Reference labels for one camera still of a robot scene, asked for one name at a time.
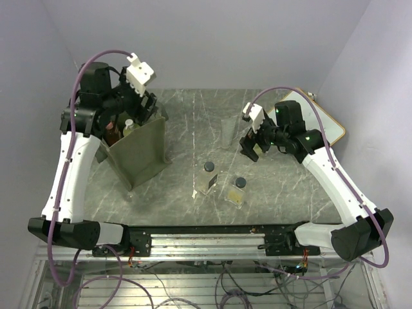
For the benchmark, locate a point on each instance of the orange soap bottle pink cap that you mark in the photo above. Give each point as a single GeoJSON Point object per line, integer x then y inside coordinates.
{"type": "Point", "coordinates": [112, 134]}

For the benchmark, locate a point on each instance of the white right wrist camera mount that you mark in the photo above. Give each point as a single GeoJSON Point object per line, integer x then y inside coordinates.
{"type": "Point", "coordinates": [255, 113]}

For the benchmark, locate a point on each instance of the green canvas bag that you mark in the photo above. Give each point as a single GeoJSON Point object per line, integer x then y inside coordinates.
{"type": "Point", "coordinates": [141, 154]}

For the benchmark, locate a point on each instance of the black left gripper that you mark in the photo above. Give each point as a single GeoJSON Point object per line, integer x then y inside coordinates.
{"type": "Point", "coordinates": [138, 107]}

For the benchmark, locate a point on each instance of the grey squeeze tube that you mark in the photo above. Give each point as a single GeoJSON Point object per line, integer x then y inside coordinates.
{"type": "Point", "coordinates": [228, 126]}

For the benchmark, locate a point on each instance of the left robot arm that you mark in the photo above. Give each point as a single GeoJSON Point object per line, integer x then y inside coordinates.
{"type": "Point", "coordinates": [93, 105]}

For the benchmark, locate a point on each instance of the yellow-green lotion bottle white cap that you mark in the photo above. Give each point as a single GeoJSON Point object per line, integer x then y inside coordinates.
{"type": "Point", "coordinates": [129, 127]}

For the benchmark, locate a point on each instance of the clear square bottle yellow contents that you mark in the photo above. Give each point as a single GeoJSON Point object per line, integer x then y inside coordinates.
{"type": "Point", "coordinates": [235, 192]}

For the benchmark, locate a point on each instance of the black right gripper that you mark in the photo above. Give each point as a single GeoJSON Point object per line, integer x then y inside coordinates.
{"type": "Point", "coordinates": [247, 143]}

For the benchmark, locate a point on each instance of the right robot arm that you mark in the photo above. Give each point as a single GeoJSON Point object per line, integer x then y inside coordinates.
{"type": "Point", "coordinates": [363, 226]}

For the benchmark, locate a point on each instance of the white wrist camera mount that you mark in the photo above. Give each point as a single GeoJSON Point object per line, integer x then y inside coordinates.
{"type": "Point", "coordinates": [255, 113]}
{"type": "Point", "coordinates": [139, 74]}

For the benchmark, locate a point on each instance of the aluminium rail frame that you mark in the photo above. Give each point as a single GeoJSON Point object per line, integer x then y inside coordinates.
{"type": "Point", "coordinates": [193, 243]}

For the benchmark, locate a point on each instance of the clear square bottle black label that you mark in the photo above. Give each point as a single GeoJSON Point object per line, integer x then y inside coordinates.
{"type": "Point", "coordinates": [207, 177]}

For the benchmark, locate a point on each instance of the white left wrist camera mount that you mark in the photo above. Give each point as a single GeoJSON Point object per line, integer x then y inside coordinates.
{"type": "Point", "coordinates": [139, 74]}

